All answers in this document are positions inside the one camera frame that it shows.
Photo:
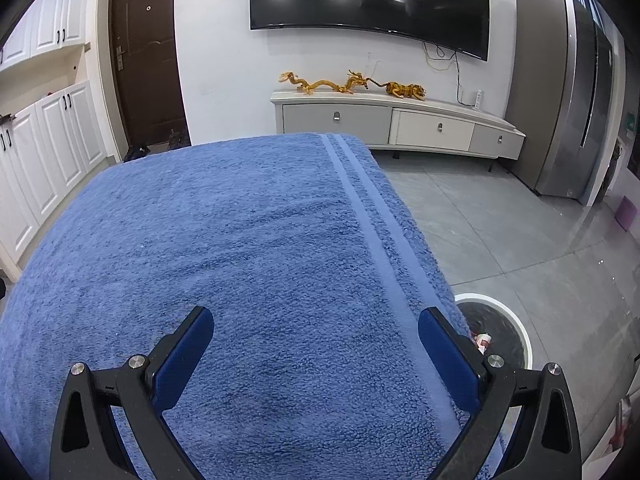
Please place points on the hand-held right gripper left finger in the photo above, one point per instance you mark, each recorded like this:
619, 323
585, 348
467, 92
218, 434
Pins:
182, 360

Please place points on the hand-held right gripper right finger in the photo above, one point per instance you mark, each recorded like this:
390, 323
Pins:
447, 365

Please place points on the red and white snack packet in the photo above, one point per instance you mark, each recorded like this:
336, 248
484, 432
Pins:
484, 344

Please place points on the white round trash bin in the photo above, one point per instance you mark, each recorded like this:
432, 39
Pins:
502, 335

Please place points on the blue towel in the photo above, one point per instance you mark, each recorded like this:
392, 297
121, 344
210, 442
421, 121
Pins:
250, 235

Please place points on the white and red object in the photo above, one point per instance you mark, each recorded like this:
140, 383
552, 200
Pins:
620, 430

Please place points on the pair of dark shoes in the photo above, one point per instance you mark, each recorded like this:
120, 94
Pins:
136, 153
178, 139

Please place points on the white television cabinet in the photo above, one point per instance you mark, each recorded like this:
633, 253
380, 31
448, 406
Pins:
340, 120

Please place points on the white power strip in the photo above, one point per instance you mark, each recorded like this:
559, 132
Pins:
479, 99

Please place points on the golden tiger figurine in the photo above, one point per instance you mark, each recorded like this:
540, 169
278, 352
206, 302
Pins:
405, 91

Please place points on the grey refrigerator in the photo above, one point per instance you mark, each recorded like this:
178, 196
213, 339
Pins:
575, 100

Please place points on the dark brown door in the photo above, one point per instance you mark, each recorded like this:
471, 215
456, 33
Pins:
145, 60

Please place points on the golden dragon figurine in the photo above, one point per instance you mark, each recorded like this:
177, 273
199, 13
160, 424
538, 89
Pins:
325, 85

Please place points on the white wall cabinet unit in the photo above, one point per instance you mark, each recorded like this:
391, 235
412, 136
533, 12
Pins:
45, 135

